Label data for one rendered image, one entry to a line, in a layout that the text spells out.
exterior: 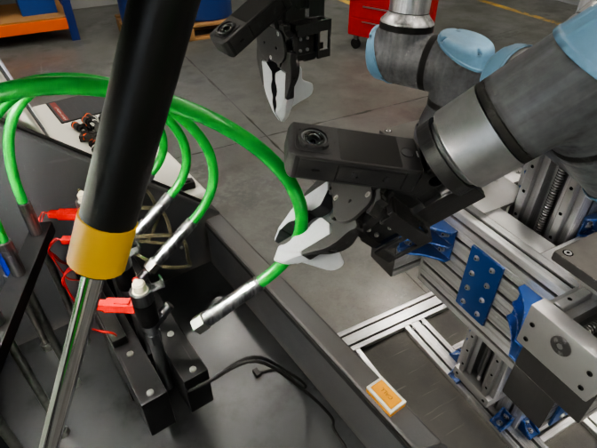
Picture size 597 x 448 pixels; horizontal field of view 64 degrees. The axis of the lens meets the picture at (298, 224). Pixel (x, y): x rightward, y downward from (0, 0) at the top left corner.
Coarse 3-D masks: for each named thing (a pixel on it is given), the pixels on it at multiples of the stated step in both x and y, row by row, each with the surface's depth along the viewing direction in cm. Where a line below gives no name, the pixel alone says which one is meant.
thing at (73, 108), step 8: (80, 96) 143; (88, 96) 143; (48, 104) 138; (56, 104) 138; (64, 104) 138; (72, 104) 138; (80, 104) 138; (88, 104) 138; (96, 104) 138; (56, 112) 134; (64, 112) 134; (72, 112) 134; (80, 112) 134; (88, 112) 134; (96, 112) 134; (64, 120) 130; (72, 120) 130
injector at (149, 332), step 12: (132, 300) 59; (144, 300) 59; (144, 312) 60; (156, 312) 62; (168, 312) 64; (144, 324) 62; (156, 324) 63; (156, 336) 64; (156, 348) 66; (156, 360) 67; (168, 372) 70; (168, 384) 71
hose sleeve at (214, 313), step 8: (248, 280) 53; (256, 280) 52; (240, 288) 53; (248, 288) 52; (256, 288) 52; (264, 288) 53; (232, 296) 53; (240, 296) 53; (248, 296) 53; (216, 304) 54; (224, 304) 53; (232, 304) 53; (240, 304) 53; (208, 312) 54; (216, 312) 53; (224, 312) 53; (208, 320) 54; (216, 320) 54
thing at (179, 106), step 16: (16, 80) 35; (32, 80) 35; (48, 80) 35; (64, 80) 35; (80, 80) 35; (96, 80) 36; (0, 96) 34; (16, 96) 35; (32, 96) 35; (96, 96) 36; (176, 96) 38; (176, 112) 38; (192, 112) 39; (208, 112) 39; (224, 128) 40; (240, 128) 41; (240, 144) 42; (256, 144) 42; (272, 160) 43; (288, 176) 44; (288, 192) 46; (304, 208) 47; (304, 224) 48; (272, 272) 52
